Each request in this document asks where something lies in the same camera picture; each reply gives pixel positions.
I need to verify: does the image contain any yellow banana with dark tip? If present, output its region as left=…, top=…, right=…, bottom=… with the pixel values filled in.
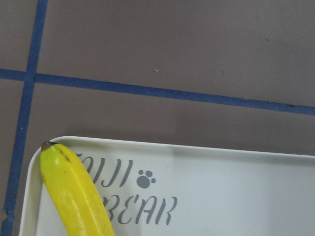
left=40, top=141, right=115, bottom=236

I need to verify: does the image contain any white bear-print tray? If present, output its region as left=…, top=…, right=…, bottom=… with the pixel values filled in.
left=19, top=135, right=315, bottom=236

